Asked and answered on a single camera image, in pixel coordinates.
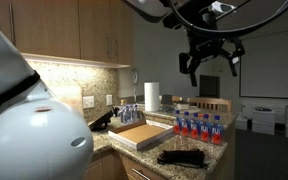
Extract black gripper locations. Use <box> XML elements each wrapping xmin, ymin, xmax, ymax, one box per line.
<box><xmin>178</xmin><ymin>28</ymin><xmax>247</xmax><ymax>88</ymax></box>

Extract large black zip tie bundle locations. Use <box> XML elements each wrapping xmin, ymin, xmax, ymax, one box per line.
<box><xmin>156</xmin><ymin>148</ymin><xmax>209</xmax><ymax>169</ymax></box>

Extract cardboard box cover white rim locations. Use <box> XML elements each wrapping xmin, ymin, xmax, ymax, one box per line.
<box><xmin>107</xmin><ymin>119</ymin><xmax>175</xmax><ymax>151</ymax></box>

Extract wooden counter base cabinet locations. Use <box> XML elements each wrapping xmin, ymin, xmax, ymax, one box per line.
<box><xmin>83</xmin><ymin>149</ymin><xmax>172</xmax><ymax>180</ymax></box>

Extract black monitor screen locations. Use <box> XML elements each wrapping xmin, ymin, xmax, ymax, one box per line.
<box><xmin>198</xmin><ymin>74</ymin><xmax>221</xmax><ymax>99</ymax></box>

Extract wooden slatted chair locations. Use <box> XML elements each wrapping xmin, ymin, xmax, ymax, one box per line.
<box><xmin>187</xmin><ymin>96</ymin><xmax>234</xmax><ymax>114</ymax></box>

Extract small wooden chair back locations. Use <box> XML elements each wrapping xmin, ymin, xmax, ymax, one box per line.
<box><xmin>171</xmin><ymin>95</ymin><xmax>184</xmax><ymax>104</ymax></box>

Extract white paper towel roll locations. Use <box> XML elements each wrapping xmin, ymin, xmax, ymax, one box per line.
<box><xmin>144</xmin><ymin>82</ymin><xmax>161</xmax><ymax>113</ymax></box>

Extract dark flat item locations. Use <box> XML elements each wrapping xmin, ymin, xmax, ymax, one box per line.
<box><xmin>254</xmin><ymin>106</ymin><xmax>274</xmax><ymax>113</ymax></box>

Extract Fiji water bottle blue cap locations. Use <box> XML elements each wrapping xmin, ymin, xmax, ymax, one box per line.
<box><xmin>211</xmin><ymin>115</ymin><xmax>224</xmax><ymax>146</ymax></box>
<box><xmin>199</xmin><ymin>113</ymin><xmax>212</xmax><ymax>143</ymax></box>
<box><xmin>173</xmin><ymin>109</ymin><xmax>182</xmax><ymax>136</ymax></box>
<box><xmin>181</xmin><ymin>111</ymin><xmax>191</xmax><ymax>138</ymax></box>
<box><xmin>189</xmin><ymin>112</ymin><xmax>201</xmax><ymax>140</ymax></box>

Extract clear water bottle blue cap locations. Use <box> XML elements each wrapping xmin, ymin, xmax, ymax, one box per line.
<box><xmin>130</xmin><ymin>103</ymin><xmax>140</xmax><ymax>123</ymax></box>
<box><xmin>119</xmin><ymin>104</ymin><xmax>133</xmax><ymax>125</ymax></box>

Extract glass jar tan lid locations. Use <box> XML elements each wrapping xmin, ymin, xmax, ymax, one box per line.
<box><xmin>118</xmin><ymin>98</ymin><xmax>128</xmax><ymax>109</ymax></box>

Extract beige cutting board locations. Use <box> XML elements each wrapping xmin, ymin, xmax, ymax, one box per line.
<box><xmin>48</xmin><ymin>85</ymin><xmax>85</xmax><ymax>117</ymax></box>

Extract wooden upper cabinet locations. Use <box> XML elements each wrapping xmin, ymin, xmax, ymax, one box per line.
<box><xmin>0</xmin><ymin>0</ymin><xmax>135</xmax><ymax>69</ymax></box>

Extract white wall screen dark frame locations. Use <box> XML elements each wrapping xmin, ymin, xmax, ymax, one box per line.
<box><xmin>239</xmin><ymin>28</ymin><xmax>288</xmax><ymax>100</ymax></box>

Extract white wall phone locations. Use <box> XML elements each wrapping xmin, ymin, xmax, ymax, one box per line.
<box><xmin>130</xmin><ymin>68</ymin><xmax>140</xmax><ymax>101</ymax></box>

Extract metal cabinet door handle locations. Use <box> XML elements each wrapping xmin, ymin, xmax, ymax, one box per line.
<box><xmin>114</xmin><ymin>36</ymin><xmax>119</xmax><ymax>61</ymax></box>
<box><xmin>8</xmin><ymin>2</ymin><xmax>17</xmax><ymax>45</ymax></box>

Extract white wall switch plate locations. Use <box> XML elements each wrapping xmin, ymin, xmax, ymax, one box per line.
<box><xmin>105</xmin><ymin>94</ymin><xmax>114</xmax><ymax>107</ymax></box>

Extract metal drawer handle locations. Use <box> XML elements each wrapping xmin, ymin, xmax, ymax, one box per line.
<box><xmin>131</xmin><ymin>167</ymin><xmax>152</xmax><ymax>180</ymax></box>

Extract black velcro strap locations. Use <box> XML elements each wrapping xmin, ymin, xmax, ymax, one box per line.
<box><xmin>0</xmin><ymin>70</ymin><xmax>42</xmax><ymax>113</ymax></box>

